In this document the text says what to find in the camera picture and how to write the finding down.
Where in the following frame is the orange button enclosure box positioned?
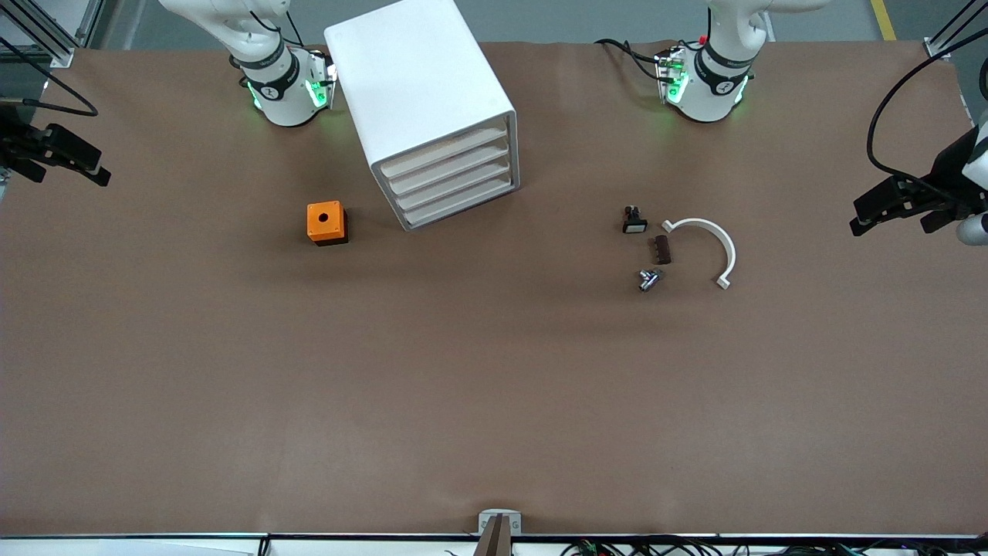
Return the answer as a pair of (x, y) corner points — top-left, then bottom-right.
(306, 201), (349, 246)

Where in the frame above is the black right arm base cable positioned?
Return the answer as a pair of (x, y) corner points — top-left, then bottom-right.
(247, 8), (306, 49)

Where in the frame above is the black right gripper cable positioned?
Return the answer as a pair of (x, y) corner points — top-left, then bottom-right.
(0, 35), (100, 118)

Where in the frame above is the white curved plastic arc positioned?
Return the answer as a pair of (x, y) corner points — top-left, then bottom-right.
(661, 218), (737, 290)

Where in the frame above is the brown camera stand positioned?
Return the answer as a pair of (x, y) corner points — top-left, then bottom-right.
(475, 515), (513, 556)

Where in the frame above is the aluminium frame post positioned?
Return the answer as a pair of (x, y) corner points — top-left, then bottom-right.
(0, 0), (105, 69)
(922, 0), (988, 59)

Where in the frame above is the bundle of black cables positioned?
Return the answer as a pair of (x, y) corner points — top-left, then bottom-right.
(444, 537), (988, 556)

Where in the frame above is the white table edge rail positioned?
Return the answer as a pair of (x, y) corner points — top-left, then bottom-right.
(0, 533), (988, 556)

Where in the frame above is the grey metal table bracket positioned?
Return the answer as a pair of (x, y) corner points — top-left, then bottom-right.
(478, 509), (523, 537)

